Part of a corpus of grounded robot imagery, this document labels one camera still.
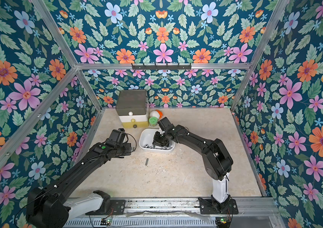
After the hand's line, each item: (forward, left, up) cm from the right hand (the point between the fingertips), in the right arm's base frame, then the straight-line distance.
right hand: (153, 142), depth 86 cm
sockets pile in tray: (+2, -7, -11) cm, 13 cm away
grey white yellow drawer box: (+20, +15, +10) cm, 27 cm away
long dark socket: (-8, +4, -12) cm, 15 cm away
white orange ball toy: (+30, +2, -6) cm, 31 cm away
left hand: (-5, +13, +1) cm, 14 cm away
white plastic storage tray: (+10, +8, -12) cm, 17 cm away
